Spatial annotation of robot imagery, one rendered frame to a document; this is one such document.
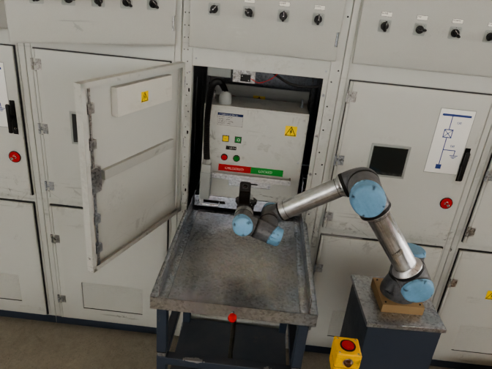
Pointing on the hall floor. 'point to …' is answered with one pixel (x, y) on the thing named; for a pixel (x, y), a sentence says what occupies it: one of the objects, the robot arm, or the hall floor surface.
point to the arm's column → (387, 342)
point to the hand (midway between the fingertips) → (247, 195)
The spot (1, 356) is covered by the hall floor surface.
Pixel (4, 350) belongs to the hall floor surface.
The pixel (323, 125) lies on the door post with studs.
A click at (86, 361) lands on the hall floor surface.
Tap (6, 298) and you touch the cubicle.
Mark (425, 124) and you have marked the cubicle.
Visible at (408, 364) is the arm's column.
